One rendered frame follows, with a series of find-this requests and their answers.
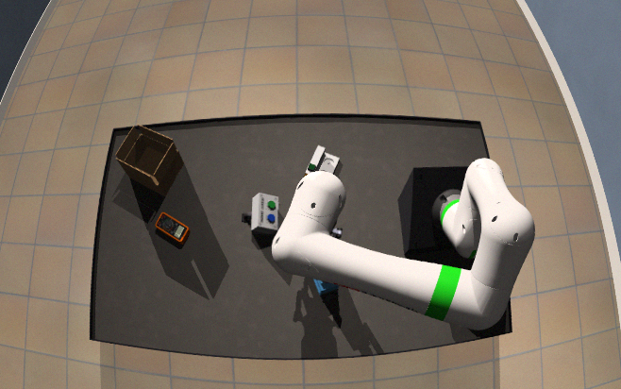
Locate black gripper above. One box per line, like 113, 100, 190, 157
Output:
330, 228, 343, 239

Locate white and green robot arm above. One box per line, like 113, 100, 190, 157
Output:
272, 159, 535, 330

